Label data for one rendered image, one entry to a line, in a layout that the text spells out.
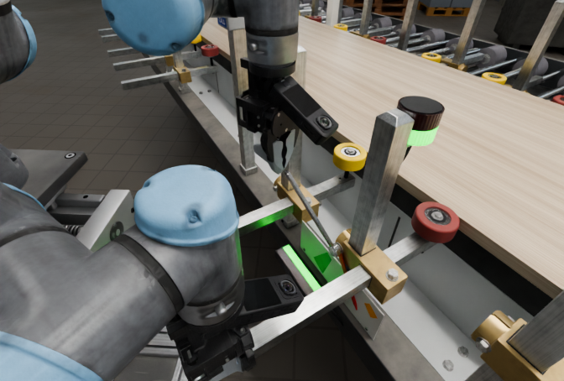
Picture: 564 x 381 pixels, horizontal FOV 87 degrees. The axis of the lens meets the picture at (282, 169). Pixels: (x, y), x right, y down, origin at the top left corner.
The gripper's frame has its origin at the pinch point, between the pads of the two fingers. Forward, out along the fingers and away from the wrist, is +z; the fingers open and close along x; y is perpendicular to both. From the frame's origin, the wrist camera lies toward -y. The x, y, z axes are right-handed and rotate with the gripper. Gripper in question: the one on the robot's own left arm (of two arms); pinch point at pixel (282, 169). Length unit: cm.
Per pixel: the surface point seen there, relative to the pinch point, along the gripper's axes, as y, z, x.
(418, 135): -20.3, -13.8, -4.1
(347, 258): -16.3, 13.3, -0.1
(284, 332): -15.8, 12.1, 18.5
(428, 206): -24.2, 7.0, -16.1
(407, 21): 27, 0, -133
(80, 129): 245, 101, -29
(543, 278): -43.7, 7.7, -12.7
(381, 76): 13, 8, -75
